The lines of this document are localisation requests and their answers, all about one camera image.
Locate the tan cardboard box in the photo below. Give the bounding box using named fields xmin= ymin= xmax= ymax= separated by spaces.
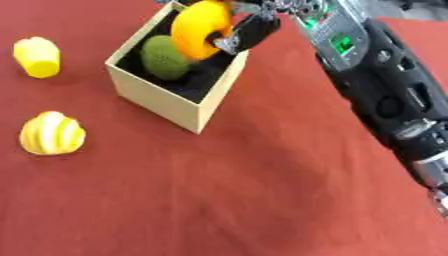
xmin=103 ymin=2 xmax=252 ymax=135

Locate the green fuzzy toy fruit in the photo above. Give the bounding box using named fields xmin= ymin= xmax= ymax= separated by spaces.
xmin=138 ymin=35 xmax=193 ymax=82

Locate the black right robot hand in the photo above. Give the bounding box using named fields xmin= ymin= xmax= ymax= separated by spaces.
xmin=154 ymin=0 xmax=294 ymax=56

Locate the yellow white striped toy fruit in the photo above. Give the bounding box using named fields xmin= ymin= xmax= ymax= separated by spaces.
xmin=17 ymin=110 xmax=88 ymax=156

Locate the yellow toy pepper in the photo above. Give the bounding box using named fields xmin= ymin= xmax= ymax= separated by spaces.
xmin=12 ymin=36 xmax=63 ymax=80

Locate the orange toy fruit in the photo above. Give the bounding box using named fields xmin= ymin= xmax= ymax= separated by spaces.
xmin=169 ymin=0 xmax=235 ymax=62

